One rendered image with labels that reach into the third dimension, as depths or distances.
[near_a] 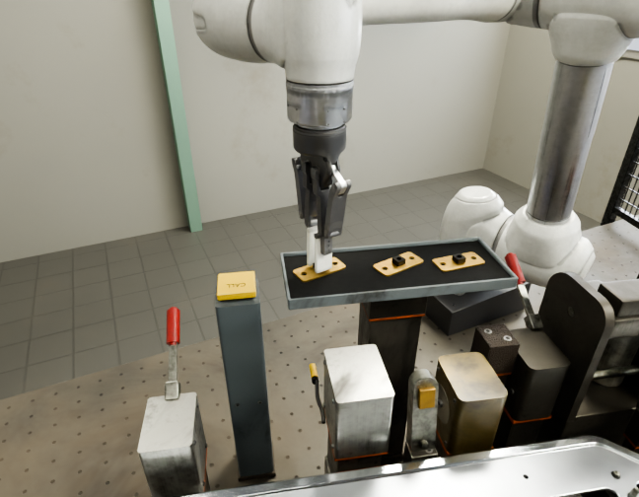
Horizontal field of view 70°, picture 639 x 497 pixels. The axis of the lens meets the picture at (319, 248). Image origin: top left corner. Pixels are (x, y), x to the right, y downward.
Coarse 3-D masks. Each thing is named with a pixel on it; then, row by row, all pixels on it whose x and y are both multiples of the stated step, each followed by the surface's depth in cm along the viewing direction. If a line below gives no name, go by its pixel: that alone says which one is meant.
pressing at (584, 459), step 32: (512, 448) 65; (544, 448) 65; (576, 448) 65; (608, 448) 65; (288, 480) 61; (320, 480) 61; (352, 480) 61; (384, 480) 61; (416, 480) 61; (448, 480) 61; (480, 480) 61; (512, 480) 61; (544, 480) 61; (576, 480) 61; (608, 480) 61
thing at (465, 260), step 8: (448, 256) 79; (456, 256) 77; (464, 256) 77; (472, 256) 79; (440, 264) 77; (448, 264) 77; (456, 264) 77; (464, 264) 77; (472, 264) 77; (480, 264) 77
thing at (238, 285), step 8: (240, 272) 75; (248, 272) 75; (224, 280) 73; (232, 280) 73; (240, 280) 73; (248, 280) 73; (224, 288) 71; (232, 288) 71; (240, 288) 71; (248, 288) 71; (224, 296) 70; (232, 296) 70; (240, 296) 71; (248, 296) 71
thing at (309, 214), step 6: (306, 162) 66; (306, 168) 66; (306, 174) 67; (306, 180) 68; (306, 186) 68; (312, 186) 69; (306, 192) 70; (312, 192) 69; (306, 198) 70; (312, 198) 70; (306, 204) 71; (312, 204) 70; (306, 210) 71; (312, 210) 71; (306, 216) 72; (312, 216) 72; (306, 222) 72
